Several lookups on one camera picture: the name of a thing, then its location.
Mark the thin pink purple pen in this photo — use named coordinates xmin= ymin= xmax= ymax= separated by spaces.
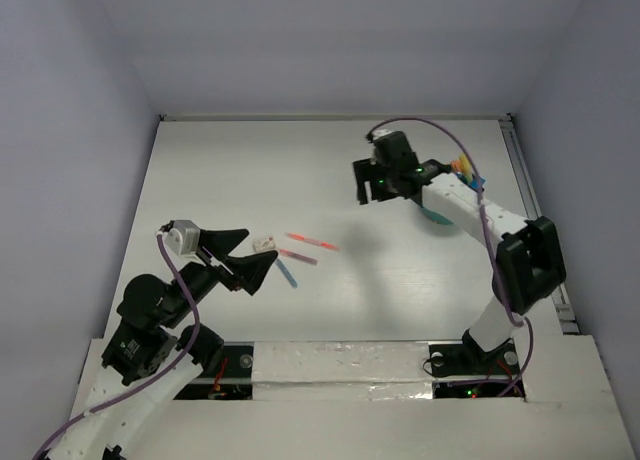
xmin=278 ymin=248 xmax=318 ymax=266

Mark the teal round pen holder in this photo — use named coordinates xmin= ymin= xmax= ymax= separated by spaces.
xmin=420 ymin=206 xmax=453 ymax=226

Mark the thin orange pen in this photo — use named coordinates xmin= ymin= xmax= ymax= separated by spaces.
xmin=285 ymin=232 xmax=340 ymax=252

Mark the yellow translucent marker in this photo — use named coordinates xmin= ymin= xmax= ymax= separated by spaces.
xmin=456 ymin=154 xmax=473 ymax=180

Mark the blue black highlighter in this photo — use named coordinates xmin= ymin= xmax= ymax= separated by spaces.
xmin=470 ymin=176 xmax=485 ymax=191

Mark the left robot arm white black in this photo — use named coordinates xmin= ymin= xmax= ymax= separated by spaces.
xmin=34 ymin=220 xmax=278 ymax=459

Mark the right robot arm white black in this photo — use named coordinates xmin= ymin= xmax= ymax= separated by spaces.
xmin=353 ymin=129 xmax=566 ymax=372

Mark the thin blue pen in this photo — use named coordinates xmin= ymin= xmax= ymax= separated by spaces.
xmin=275 ymin=258 xmax=298 ymax=289

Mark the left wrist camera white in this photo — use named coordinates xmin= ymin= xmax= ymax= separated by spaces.
xmin=156 ymin=220 xmax=201 ymax=258

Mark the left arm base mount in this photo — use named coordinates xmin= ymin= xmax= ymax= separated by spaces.
xmin=175 ymin=343 xmax=254 ymax=401

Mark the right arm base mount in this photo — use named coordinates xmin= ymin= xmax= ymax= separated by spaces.
xmin=421 ymin=329 xmax=533 ymax=399

